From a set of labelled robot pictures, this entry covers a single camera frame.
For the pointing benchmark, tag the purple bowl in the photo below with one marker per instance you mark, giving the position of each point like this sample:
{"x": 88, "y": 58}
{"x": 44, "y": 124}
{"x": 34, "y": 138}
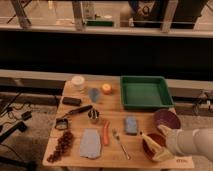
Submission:
{"x": 167, "y": 118}

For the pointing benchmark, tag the red bowl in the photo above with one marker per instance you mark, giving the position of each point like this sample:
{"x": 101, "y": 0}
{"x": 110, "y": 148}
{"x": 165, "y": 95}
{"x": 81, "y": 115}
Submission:
{"x": 156, "y": 152}

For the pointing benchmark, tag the orange fruit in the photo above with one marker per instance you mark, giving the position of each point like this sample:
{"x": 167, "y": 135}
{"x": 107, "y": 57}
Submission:
{"x": 106, "y": 88}

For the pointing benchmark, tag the blue grey small object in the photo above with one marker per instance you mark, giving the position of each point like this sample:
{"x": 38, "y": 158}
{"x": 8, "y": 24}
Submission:
{"x": 94, "y": 94}

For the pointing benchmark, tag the white lidded jar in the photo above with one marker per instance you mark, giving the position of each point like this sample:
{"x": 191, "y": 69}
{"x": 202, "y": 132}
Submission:
{"x": 78, "y": 82}

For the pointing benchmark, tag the green plastic tray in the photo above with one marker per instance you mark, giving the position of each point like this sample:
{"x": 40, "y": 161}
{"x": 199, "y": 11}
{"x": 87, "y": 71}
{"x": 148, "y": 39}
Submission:
{"x": 145, "y": 92}

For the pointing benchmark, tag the small metal cup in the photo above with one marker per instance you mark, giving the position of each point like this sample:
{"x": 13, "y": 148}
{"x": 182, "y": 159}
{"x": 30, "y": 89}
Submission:
{"x": 93, "y": 115}

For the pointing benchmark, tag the orange carrot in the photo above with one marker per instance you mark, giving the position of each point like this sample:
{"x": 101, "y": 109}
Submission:
{"x": 105, "y": 133}

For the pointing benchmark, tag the black rectangular block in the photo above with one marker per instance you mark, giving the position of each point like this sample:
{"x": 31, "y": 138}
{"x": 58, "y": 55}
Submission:
{"x": 71, "y": 101}

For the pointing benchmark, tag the blue sponge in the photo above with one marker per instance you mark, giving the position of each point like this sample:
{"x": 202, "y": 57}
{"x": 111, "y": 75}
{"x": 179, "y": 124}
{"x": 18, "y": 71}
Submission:
{"x": 131, "y": 126}

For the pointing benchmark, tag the silver fork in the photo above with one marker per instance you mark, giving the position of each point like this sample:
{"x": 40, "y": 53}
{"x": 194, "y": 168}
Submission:
{"x": 116, "y": 136}

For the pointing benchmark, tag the grey blue cloth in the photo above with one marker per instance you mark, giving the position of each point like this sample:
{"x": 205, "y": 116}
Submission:
{"x": 90, "y": 145}

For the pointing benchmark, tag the red grape bunch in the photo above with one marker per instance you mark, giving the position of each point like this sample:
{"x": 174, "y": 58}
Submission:
{"x": 63, "y": 144}

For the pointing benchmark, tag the black handled tool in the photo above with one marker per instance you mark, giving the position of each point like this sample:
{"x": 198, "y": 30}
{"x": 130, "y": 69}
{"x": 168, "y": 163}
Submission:
{"x": 78, "y": 110}

